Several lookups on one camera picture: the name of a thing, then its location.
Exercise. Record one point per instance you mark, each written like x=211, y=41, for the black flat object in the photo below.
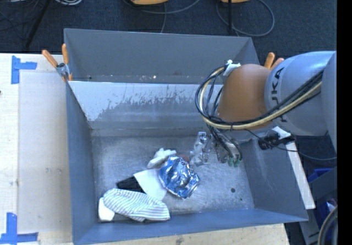
x=128, y=182

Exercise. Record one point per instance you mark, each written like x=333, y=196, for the blue silver foil packet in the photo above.
x=178, y=176

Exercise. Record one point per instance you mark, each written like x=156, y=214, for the pale flat board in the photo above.
x=41, y=142

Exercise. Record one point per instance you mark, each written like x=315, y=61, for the grey metal bin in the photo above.
x=115, y=111

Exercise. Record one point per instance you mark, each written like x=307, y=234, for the plain white cloth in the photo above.
x=150, y=183

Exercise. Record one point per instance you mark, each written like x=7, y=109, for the small red-brown object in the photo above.
x=184, y=157

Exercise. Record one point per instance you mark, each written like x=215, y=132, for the white crumpled glove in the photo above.
x=159, y=157

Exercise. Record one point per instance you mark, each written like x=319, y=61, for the white striped cloth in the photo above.
x=134, y=204

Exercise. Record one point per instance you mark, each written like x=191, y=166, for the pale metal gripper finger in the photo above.
x=202, y=139
x=198, y=159

